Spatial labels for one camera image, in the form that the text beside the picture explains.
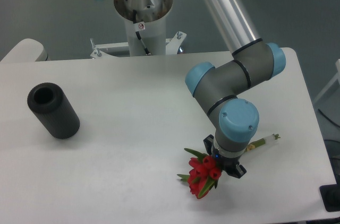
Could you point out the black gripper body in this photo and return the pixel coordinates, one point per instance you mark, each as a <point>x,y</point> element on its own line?
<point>224,161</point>

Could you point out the black device at edge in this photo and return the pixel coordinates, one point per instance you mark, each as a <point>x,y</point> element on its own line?
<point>330,197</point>

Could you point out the red tulip bouquet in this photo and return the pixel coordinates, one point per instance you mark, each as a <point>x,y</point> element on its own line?
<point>204,175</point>

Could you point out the black cylindrical vase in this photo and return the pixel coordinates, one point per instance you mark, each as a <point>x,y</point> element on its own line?
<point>50,105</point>

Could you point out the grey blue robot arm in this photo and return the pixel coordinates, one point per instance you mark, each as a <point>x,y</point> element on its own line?
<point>216,89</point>

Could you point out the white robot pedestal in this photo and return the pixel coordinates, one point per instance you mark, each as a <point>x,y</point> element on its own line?
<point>145,28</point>

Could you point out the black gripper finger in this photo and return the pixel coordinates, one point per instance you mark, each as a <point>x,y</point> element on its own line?
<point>209,144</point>
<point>236,171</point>

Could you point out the white side table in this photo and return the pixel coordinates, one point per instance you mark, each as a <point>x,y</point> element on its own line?
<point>27,50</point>

